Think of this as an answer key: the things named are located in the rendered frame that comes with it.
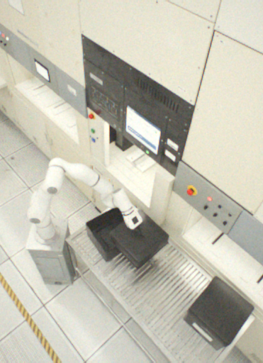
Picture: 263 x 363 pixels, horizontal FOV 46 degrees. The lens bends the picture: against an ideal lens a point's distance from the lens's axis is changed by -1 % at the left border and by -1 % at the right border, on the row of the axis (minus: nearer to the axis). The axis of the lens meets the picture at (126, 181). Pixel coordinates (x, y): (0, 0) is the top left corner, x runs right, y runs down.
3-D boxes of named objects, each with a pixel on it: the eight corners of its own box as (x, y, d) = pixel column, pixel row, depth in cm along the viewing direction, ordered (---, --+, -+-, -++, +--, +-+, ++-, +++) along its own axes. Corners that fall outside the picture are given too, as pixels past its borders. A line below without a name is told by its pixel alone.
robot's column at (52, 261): (43, 283, 288) (24, 249, 227) (49, 256, 305) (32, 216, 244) (73, 286, 288) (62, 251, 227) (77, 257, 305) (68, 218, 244)
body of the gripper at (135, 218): (125, 215, 194) (132, 230, 197) (137, 206, 198) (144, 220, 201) (119, 214, 201) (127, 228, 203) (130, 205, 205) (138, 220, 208)
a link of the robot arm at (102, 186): (78, 190, 186) (111, 211, 204) (96, 184, 176) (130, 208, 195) (81, 177, 190) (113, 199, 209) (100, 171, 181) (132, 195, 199)
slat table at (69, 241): (74, 276, 294) (64, 239, 233) (122, 238, 320) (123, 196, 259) (176, 398, 238) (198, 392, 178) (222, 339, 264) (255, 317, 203)
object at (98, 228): (116, 216, 247) (117, 205, 233) (137, 243, 233) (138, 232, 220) (86, 234, 237) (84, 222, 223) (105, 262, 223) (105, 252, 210)
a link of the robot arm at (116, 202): (117, 213, 199) (128, 210, 193) (107, 195, 195) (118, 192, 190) (123, 205, 205) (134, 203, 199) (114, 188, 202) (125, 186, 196)
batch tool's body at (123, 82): (91, 210, 338) (74, 36, 183) (152, 166, 379) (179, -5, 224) (148, 269, 300) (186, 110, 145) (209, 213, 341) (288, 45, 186)
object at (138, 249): (108, 239, 213) (108, 230, 203) (139, 215, 226) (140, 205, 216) (137, 269, 201) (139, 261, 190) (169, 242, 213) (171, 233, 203)
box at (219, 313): (181, 318, 202) (188, 308, 181) (205, 288, 215) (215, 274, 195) (217, 353, 190) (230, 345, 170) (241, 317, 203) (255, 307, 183)
